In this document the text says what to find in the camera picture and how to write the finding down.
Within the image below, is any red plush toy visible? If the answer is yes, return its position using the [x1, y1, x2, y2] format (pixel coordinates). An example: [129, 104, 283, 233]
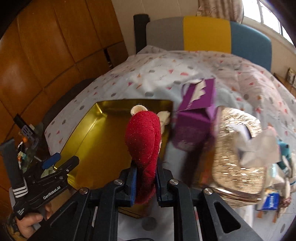
[125, 105, 171, 204]

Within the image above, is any blue pocket tissue pack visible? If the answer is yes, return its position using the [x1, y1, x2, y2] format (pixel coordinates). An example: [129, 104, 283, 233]
[260, 192, 280, 211]

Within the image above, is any blue plush toy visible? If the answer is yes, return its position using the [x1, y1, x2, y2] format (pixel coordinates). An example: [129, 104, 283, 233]
[277, 139, 292, 171]

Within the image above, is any person's left hand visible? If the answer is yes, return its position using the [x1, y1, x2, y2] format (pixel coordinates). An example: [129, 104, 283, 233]
[16, 202, 53, 238]

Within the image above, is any gold metal tray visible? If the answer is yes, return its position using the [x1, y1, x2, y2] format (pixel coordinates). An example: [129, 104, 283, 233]
[54, 99, 174, 218]

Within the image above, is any ornate gold tissue box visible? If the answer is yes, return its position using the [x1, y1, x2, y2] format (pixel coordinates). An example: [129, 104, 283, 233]
[196, 105, 268, 208]

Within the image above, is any purple tissue box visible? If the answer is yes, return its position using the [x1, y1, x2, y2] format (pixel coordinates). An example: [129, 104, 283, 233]
[172, 78, 216, 152]

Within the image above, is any patterned plastic tablecloth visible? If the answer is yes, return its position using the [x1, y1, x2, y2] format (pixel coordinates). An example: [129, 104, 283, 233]
[45, 45, 296, 241]

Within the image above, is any tricolour sofa backrest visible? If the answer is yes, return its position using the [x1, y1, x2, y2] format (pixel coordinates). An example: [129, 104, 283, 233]
[146, 16, 272, 71]

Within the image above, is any left window curtain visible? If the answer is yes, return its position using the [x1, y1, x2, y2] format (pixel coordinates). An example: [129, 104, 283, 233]
[198, 0, 244, 24]

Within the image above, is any window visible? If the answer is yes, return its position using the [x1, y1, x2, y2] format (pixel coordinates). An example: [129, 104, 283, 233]
[242, 0, 292, 44]

